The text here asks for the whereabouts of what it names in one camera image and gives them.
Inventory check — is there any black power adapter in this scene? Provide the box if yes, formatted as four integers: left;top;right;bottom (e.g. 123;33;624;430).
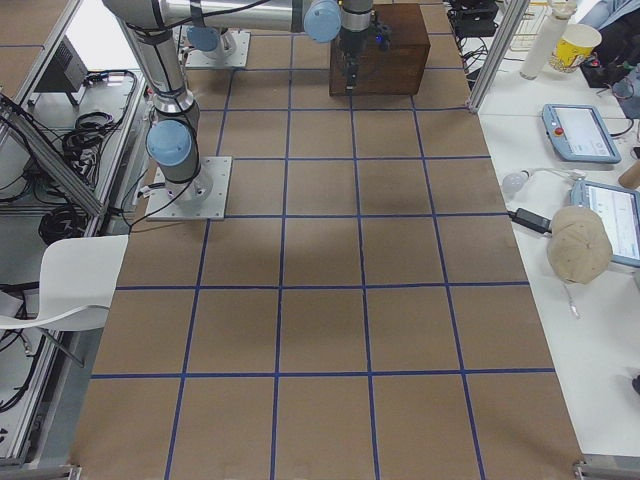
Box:
508;208;551;234

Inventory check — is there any white light bulb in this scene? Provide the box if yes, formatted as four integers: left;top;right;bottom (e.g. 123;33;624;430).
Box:
501;170;532;196

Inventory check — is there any beige baseball cap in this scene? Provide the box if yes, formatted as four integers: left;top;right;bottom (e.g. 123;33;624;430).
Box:
547;206;613;284

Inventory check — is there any dark brown wooden cabinet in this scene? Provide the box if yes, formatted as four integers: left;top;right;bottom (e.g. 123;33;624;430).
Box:
329;4;430;96

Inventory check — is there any upper blue teach pendant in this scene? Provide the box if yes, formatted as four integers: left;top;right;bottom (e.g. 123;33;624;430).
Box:
541;104;622;164

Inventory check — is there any aluminium frame post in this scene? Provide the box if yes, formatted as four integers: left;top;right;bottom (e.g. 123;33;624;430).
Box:
467;0;529;113

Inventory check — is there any black cable bundle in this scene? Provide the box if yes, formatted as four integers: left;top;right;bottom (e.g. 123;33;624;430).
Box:
61;111;125;171

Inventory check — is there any yellow popcorn cup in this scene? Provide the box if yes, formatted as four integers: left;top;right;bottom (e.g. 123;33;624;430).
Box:
549;24;602;73

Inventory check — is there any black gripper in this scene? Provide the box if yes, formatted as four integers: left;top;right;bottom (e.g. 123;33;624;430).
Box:
339;10;391;92

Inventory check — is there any grey control box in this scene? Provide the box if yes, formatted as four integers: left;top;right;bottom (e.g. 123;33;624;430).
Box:
28;36;88;107

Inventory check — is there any white cylinder tube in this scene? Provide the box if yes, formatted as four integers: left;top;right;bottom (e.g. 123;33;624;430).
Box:
519;1;577;80

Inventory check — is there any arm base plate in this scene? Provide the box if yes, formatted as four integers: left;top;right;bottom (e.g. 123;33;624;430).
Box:
185;30;251;70
145;156;232;221

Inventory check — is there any white plastic chair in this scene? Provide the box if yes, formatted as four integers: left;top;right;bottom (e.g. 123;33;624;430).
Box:
1;235;129;331

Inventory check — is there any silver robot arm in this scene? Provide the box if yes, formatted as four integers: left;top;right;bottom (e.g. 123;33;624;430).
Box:
187;26;236;60
104;1;391;203

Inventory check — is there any blue teach pendant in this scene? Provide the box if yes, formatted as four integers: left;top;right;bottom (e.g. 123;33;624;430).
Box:
569;180;639;268
541;104;622;164

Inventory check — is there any lower blue teach pendant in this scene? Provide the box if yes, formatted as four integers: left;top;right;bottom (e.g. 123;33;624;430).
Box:
569;180;639;268

